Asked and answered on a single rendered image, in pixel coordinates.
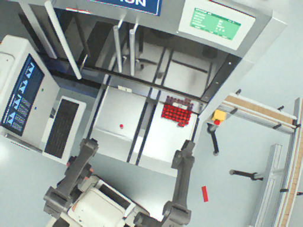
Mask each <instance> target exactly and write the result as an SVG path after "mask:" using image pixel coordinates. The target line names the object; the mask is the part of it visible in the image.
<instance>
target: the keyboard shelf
mask: <svg viewBox="0 0 303 227"><path fill-rule="evenodd" d="M62 98H63V99H66V100H69V101H72V102H74V103H78V104H79V107H78V110H77V112H76V116H75V119H74V121H73V124H72V128H71V130H70V134H69V136H68V139H67V142H66V146H65V148H64V152H63V156H62V158H61V159H60V158H57V157H55V156H52V155H50V154H47V153H45V152H44V150H45V147H46V144H45V146H44V150H43V153H42V155H43V156H45V157H48V158H51V159H53V160H56V161H58V162H61V163H63V164H65V165H66V163H67V162H68V160H69V156H70V153H71V150H72V147H73V143H74V141H75V137H76V135H77V133H78V128H79V125H80V122H81V119H82V117H83V114H84V111H85V109H86V102H81V101H78V100H75V99H72V98H69V97H67V96H62ZM62 98H61V99H60V102H59V105H60V103H61V100H62ZM59 105H58V108H57V110H58V109H59ZM57 110H56V113H57ZM55 117H56V114H55V116H54V119H55ZM54 119H53V118H50V117H49V120H48V121H47V125H46V129H45V130H44V134H43V137H42V140H41V141H42V142H45V143H47V140H48V138H49V134H50V131H51V128H52V125H53V122H54Z"/></svg>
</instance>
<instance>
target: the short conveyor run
mask: <svg viewBox="0 0 303 227"><path fill-rule="evenodd" d="M240 92H241V89H239V90H238V91H237V92H236V93H230V94H229V95H228V96H227V97H226V99H225V100H224V101H223V102H222V103H221V104H220V105H219V106H218V107H220V108H224V109H226V110H227V113H228V114H230V115H233V116H236V117H238V118H241V119H246V120H248V121H251V122H254V123H255V124H260V125H263V126H264V127H267V128H268V127H269V128H271V129H274V130H277V131H279V132H283V133H285V134H287V135H289V134H292V133H294V129H295V128H296V126H295V120H296V119H297V118H296V117H295V116H293V115H290V114H288V113H286V112H283V111H282V109H283V108H284V106H281V107H279V108H278V109H275V108H273V107H271V106H267V105H264V104H262V103H259V102H256V101H253V100H251V99H248V98H245V97H243V96H240V95H239V94H240Z"/></svg>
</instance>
